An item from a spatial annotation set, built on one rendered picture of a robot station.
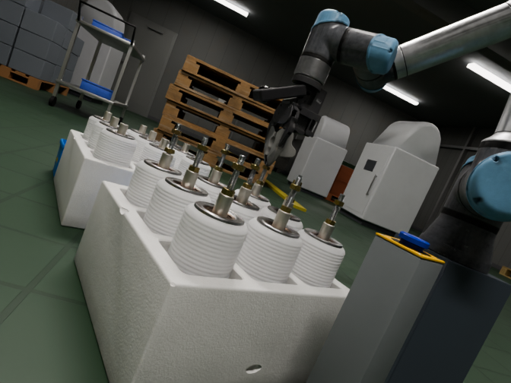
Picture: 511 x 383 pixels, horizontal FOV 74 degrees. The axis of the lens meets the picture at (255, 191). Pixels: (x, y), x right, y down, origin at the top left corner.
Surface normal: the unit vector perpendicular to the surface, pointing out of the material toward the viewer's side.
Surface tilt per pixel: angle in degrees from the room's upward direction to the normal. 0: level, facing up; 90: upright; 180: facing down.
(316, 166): 90
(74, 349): 0
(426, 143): 90
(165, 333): 90
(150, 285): 90
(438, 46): 106
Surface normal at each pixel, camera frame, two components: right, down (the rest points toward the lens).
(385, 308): -0.74, -0.23
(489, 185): -0.40, 0.09
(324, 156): 0.17, 0.19
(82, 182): 0.51, 0.32
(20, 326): 0.39, -0.91
